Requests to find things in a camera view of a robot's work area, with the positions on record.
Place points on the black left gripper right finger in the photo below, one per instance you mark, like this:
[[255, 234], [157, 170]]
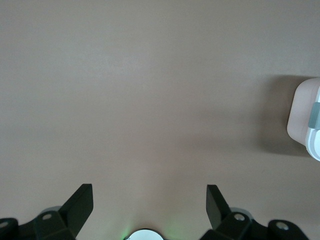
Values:
[[217, 207]]

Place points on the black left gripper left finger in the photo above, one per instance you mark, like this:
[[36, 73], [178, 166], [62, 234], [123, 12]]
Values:
[[75, 210]]

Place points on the pink plastic storage box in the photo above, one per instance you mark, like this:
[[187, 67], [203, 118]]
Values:
[[297, 112]]

